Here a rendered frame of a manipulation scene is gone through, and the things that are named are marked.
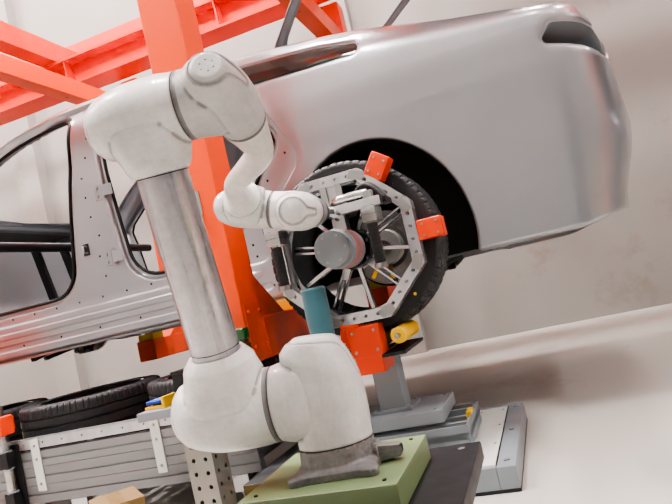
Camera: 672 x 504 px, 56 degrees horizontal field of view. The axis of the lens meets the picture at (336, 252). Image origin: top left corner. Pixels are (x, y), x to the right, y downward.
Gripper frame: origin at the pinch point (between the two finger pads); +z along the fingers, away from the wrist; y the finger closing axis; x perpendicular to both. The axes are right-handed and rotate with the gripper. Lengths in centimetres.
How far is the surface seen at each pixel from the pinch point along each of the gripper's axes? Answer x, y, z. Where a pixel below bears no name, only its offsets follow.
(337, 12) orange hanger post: -139, 111, 304
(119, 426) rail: 107, 70, 28
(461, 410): 62, -57, 47
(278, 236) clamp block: 12.5, 16.6, 4.9
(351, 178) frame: -12.2, 2.2, 26.0
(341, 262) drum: 15.7, -5.2, 10.6
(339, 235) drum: 7.2, -2.1, 11.0
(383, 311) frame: 29.9, -21.5, 23.2
